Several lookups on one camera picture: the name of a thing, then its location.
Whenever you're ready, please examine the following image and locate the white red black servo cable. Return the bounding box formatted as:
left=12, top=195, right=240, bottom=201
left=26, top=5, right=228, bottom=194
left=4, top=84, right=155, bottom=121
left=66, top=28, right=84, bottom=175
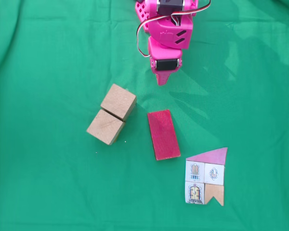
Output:
left=136, top=14, right=174, bottom=58
left=170, top=0, right=212, bottom=26

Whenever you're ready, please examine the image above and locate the wooden cube balcony window print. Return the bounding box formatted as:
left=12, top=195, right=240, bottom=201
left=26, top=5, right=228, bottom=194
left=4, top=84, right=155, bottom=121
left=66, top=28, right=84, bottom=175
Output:
left=100, top=83, right=137, bottom=121

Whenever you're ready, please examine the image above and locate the green cloth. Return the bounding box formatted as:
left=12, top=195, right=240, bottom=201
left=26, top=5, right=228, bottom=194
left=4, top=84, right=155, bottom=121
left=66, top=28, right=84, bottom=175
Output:
left=0, top=0, right=289, bottom=231

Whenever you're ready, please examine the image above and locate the red wooden roof block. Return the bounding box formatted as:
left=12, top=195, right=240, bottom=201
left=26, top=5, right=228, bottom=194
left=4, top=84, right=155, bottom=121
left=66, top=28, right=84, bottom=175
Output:
left=146, top=109, right=181, bottom=161

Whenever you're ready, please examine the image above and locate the wooden cube round window print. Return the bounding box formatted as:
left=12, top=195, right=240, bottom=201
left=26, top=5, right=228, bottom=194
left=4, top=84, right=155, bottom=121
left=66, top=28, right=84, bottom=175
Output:
left=86, top=109, right=126, bottom=146

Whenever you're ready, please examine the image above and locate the paper house picture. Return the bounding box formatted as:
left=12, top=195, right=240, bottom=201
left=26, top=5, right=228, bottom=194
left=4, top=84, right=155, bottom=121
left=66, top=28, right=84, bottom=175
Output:
left=184, top=147, right=228, bottom=207

